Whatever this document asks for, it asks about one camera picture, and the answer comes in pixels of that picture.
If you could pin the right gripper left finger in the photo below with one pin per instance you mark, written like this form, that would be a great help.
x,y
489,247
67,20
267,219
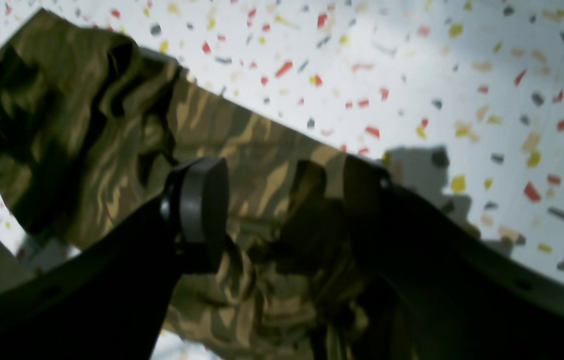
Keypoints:
x,y
110,301

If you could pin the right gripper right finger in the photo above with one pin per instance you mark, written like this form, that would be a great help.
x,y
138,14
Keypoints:
x,y
463,300

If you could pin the camouflage T-shirt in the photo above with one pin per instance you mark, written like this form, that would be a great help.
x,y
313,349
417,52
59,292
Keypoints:
x,y
90,125

